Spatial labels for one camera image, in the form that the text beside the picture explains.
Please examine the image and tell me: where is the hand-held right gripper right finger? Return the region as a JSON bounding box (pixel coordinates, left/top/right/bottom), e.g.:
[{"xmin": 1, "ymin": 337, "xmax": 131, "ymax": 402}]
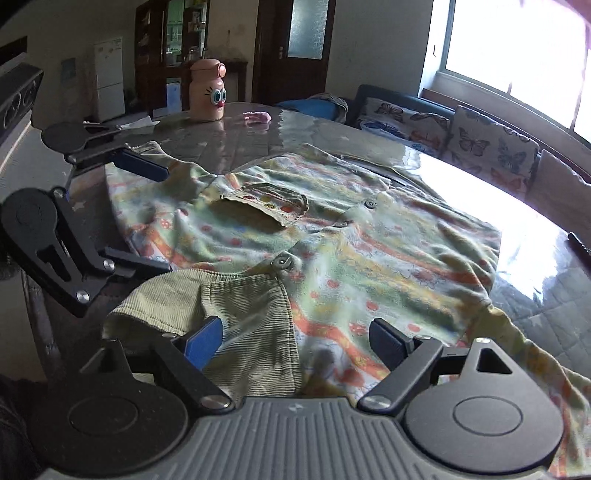
[{"xmin": 358, "ymin": 318, "xmax": 514, "ymax": 414}]

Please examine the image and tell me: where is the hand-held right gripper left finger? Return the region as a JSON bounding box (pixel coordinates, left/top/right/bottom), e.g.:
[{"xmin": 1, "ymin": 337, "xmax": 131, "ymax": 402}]
[{"xmin": 79, "ymin": 316, "xmax": 234, "ymax": 411}]

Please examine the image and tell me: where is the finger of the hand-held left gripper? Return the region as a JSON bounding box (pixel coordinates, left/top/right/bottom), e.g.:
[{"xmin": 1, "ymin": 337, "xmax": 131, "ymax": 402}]
[
  {"xmin": 25, "ymin": 187, "xmax": 172, "ymax": 319},
  {"xmin": 65, "ymin": 143, "xmax": 171, "ymax": 184}
]

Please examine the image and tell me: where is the colourful patterned shirt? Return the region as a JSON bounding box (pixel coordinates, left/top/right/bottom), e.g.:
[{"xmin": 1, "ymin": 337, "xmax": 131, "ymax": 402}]
[{"xmin": 102, "ymin": 141, "xmax": 591, "ymax": 478}]

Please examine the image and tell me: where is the white tissue paper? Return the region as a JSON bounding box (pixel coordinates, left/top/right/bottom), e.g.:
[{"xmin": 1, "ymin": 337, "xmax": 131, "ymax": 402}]
[{"xmin": 117, "ymin": 115, "xmax": 160, "ymax": 132}]

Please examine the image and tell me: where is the light blue storage box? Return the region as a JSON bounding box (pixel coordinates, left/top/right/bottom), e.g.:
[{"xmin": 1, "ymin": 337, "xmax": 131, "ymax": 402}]
[{"xmin": 165, "ymin": 78, "xmax": 183, "ymax": 112}]

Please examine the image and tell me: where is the white fridge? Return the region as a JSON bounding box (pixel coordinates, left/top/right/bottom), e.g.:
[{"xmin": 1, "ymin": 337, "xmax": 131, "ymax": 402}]
[{"xmin": 93, "ymin": 38, "xmax": 126, "ymax": 123}]

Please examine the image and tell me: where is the dark wooden display cabinet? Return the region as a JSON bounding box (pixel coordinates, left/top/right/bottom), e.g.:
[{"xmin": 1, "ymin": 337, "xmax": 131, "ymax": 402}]
[{"xmin": 135, "ymin": 0, "xmax": 211, "ymax": 116}]

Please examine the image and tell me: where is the pink cartoon face bottle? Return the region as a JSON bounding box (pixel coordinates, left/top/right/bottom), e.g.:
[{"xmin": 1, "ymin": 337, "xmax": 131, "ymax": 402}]
[{"xmin": 190, "ymin": 58, "xmax": 227, "ymax": 123}]

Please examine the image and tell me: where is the water dispenser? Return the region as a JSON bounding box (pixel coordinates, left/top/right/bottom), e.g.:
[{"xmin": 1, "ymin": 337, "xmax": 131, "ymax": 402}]
[{"xmin": 61, "ymin": 58, "xmax": 79, "ymax": 116}]

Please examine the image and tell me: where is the dark wooden glass door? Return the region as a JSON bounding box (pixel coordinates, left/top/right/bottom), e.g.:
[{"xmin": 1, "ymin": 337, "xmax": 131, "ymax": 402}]
[{"xmin": 252, "ymin": 0, "xmax": 338, "ymax": 107}]

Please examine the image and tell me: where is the black round turntable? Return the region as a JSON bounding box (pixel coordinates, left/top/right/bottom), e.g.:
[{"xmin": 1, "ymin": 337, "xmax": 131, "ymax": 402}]
[{"xmin": 339, "ymin": 154, "xmax": 421, "ymax": 188}]

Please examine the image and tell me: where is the blue blanket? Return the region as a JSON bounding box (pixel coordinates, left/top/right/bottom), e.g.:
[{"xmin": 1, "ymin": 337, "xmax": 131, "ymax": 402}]
[{"xmin": 276, "ymin": 98, "xmax": 340, "ymax": 121}]

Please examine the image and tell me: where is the grey cloth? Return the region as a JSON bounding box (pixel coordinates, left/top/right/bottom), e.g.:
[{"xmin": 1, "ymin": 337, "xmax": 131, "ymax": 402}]
[{"xmin": 307, "ymin": 92, "xmax": 349, "ymax": 123}]

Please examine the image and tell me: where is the square butterfly cushion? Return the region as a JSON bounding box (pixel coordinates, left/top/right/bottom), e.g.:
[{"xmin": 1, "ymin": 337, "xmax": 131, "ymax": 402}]
[{"xmin": 442, "ymin": 105, "xmax": 539, "ymax": 195}]

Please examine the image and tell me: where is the black remote control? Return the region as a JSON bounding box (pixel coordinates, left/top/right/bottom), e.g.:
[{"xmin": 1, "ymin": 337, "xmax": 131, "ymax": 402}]
[{"xmin": 567, "ymin": 232, "xmax": 591, "ymax": 258}]

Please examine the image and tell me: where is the wide butterfly cushion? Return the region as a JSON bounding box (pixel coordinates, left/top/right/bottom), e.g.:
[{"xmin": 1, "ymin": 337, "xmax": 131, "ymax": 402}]
[{"xmin": 359, "ymin": 98, "xmax": 452, "ymax": 158}]

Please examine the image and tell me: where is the plain white cushion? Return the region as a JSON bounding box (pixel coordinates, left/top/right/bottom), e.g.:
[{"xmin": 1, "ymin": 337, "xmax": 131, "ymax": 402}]
[{"xmin": 526, "ymin": 149, "xmax": 591, "ymax": 223}]

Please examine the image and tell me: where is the dark blue sofa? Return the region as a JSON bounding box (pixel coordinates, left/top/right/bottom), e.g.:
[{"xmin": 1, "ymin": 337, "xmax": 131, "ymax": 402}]
[{"xmin": 277, "ymin": 84, "xmax": 591, "ymax": 222}]

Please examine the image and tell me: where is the window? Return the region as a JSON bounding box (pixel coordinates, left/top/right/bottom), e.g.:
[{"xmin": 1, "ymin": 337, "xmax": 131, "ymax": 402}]
[{"xmin": 418, "ymin": 0, "xmax": 591, "ymax": 144}]

